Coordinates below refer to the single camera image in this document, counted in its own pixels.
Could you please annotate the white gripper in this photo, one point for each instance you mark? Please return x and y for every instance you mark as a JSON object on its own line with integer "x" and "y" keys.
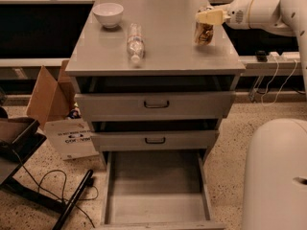
{"x": 238, "y": 15}

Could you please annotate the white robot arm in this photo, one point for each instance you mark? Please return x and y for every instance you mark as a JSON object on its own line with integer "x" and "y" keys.
{"x": 275, "y": 190}

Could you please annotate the grey drawer cabinet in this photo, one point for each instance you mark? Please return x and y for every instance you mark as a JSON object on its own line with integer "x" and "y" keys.
{"x": 168, "y": 32}

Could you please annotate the grey middle drawer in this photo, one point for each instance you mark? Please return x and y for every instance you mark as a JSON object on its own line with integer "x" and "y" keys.
{"x": 180, "y": 135}

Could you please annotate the grey drawer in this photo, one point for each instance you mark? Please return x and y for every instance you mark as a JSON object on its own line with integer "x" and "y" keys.
{"x": 180, "y": 135}
{"x": 121, "y": 98}
{"x": 156, "y": 190}

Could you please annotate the grey top drawer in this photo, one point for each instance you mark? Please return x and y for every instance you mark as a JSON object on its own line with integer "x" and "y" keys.
{"x": 121, "y": 98}

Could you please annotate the grey bottom drawer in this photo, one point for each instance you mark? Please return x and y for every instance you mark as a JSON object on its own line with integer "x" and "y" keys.
{"x": 156, "y": 190}

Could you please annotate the black adapter on ledge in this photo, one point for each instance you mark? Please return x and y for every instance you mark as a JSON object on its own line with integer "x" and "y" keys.
{"x": 261, "y": 56}

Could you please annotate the white power strip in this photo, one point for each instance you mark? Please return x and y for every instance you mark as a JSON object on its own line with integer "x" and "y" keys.
{"x": 285, "y": 56}

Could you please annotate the clear plastic water bottle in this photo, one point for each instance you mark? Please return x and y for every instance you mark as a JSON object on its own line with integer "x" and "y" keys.
{"x": 135, "y": 43}

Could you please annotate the white ceramic bowl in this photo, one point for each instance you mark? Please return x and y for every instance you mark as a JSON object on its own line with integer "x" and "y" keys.
{"x": 108, "y": 15}

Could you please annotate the brown cardboard box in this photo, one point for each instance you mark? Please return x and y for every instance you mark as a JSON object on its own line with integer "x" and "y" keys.
{"x": 52, "y": 104}

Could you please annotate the black top drawer handle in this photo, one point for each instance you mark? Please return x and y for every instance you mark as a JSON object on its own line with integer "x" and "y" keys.
{"x": 156, "y": 105}

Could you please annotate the black drawer handle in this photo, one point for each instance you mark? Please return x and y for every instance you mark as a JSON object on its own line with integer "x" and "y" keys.
{"x": 156, "y": 105}
{"x": 155, "y": 141}

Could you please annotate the black middle drawer handle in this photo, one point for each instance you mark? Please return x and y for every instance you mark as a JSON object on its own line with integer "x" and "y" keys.
{"x": 155, "y": 141}

